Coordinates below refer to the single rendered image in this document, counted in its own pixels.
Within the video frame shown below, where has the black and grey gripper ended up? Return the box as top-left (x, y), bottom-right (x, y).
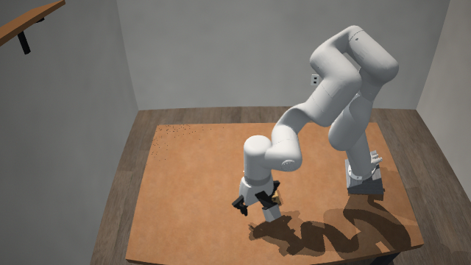
top-left (232, 173), bottom-right (280, 216)

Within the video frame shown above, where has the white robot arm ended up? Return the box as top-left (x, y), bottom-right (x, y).
top-left (244, 26), bottom-right (399, 186)

